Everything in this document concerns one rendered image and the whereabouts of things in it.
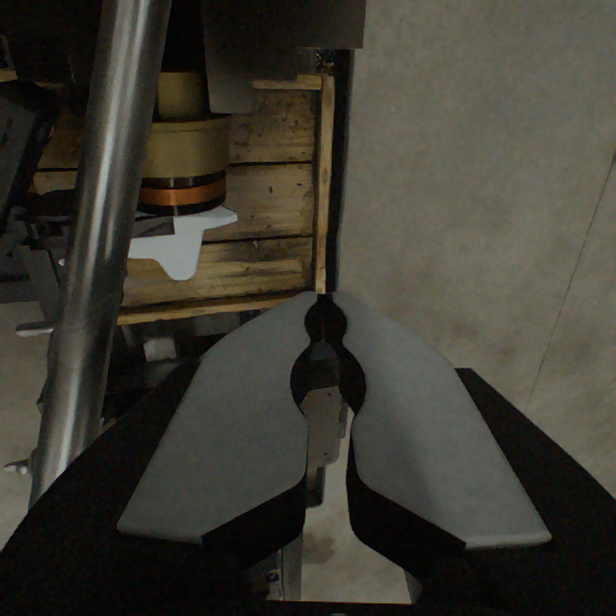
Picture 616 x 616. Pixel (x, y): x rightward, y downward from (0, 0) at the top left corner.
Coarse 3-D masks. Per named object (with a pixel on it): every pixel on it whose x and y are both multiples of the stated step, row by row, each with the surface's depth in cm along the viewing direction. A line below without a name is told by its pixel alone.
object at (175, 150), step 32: (160, 96) 26; (192, 96) 27; (160, 128) 26; (192, 128) 27; (224, 128) 30; (160, 160) 27; (192, 160) 28; (224, 160) 30; (160, 192) 29; (192, 192) 29; (224, 192) 32
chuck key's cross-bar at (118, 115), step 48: (144, 0) 8; (96, 48) 8; (144, 48) 8; (96, 96) 8; (144, 96) 8; (96, 144) 8; (144, 144) 9; (96, 192) 8; (96, 240) 8; (96, 288) 9; (96, 336) 9; (48, 384) 9; (96, 384) 9; (48, 432) 9; (96, 432) 10; (48, 480) 9
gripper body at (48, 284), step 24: (48, 192) 32; (72, 192) 33; (24, 216) 29; (48, 216) 28; (0, 240) 29; (24, 240) 29; (48, 240) 29; (0, 264) 31; (24, 264) 31; (48, 264) 29; (0, 288) 31; (24, 288) 32; (48, 288) 30; (48, 312) 31
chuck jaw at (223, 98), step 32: (224, 0) 25; (256, 0) 26; (288, 0) 26; (320, 0) 26; (352, 0) 26; (224, 32) 26; (256, 32) 26; (288, 32) 27; (320, 32) 27; (352, 32) 27; (224, 64) 27; (256, 64) 27; (288, 64) 28; (224, 96) 28
